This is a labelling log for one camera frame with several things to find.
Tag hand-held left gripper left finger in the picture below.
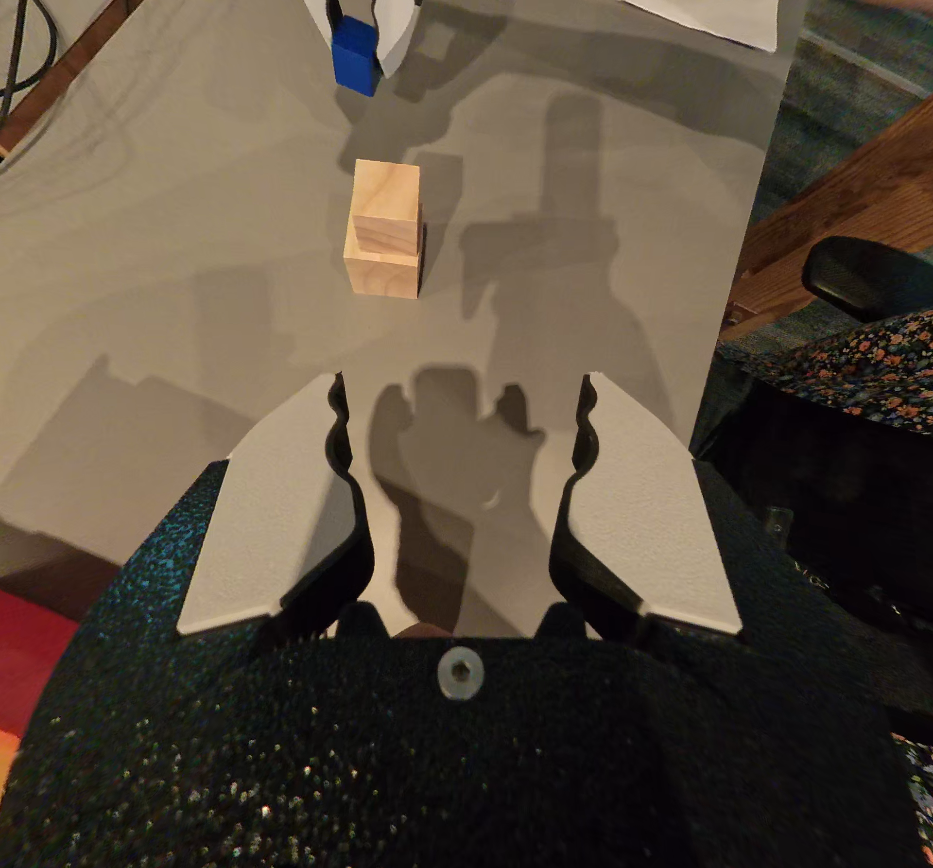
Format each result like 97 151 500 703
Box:
176 371 376 637

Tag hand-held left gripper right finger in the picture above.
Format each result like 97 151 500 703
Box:
548 371 744 637

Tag blue wooden cube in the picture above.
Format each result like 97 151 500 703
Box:
331 15 382 98

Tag medium wooden cube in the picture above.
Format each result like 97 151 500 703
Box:
351 159 424 257

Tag large wooden cube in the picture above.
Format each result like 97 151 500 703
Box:
343 235 425 299

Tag person's dark jeans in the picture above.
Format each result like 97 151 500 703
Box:
692 343 933 716

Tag person's floral shirt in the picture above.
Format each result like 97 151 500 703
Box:
743 314 933 439

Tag red and yellow bin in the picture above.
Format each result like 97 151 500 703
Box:
0 587 81 796

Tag black chair armrest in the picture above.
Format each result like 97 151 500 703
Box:
802 236 933 324

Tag brown wooden furniture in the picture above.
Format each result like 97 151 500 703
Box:
718 97 933 344

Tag black braided cable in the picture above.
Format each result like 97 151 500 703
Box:
0 0 59 118

